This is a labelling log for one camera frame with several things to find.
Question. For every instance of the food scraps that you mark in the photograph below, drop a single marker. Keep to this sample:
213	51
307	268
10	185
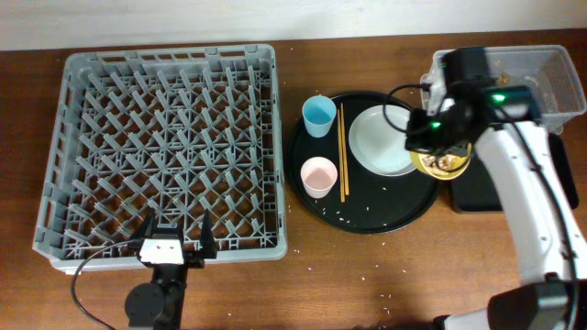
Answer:
443	163

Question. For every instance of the yellow bowl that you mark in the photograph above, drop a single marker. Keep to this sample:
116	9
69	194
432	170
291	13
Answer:
440	172

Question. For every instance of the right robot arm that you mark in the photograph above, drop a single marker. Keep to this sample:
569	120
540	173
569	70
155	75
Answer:
503	124

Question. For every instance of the round black tray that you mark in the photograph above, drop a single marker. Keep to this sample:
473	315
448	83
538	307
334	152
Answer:
376	204

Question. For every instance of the right wooden chopstick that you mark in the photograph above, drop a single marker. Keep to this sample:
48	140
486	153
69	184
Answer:
344	150

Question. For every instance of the light blue plastic cup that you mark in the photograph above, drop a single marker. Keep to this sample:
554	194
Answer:
318	113

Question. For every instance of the black rectangular tray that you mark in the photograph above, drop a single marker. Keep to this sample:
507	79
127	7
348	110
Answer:
473	190

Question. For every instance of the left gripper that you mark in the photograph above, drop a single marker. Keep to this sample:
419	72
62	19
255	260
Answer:
207	247

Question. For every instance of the grey dishwasher rack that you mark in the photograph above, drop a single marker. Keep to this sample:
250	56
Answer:
183	134

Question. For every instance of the grey round plate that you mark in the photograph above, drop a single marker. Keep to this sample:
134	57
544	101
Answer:
377	146

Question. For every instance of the gold snack wrapper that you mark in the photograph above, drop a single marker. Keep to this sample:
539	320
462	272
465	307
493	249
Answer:
503	79

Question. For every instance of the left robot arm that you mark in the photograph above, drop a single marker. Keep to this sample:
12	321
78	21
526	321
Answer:
158	304

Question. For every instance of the wooden chopstick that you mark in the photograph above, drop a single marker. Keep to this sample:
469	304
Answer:
340	162
344	150

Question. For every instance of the clear plastic bin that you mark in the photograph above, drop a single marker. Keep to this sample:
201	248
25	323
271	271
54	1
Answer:
549	74

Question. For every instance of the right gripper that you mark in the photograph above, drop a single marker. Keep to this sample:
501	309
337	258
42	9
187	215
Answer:
413	119

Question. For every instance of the pink plastic cup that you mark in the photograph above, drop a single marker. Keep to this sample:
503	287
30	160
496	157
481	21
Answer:
318	176

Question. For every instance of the left wooden chopstick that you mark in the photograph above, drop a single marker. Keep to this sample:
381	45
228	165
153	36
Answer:
340	162

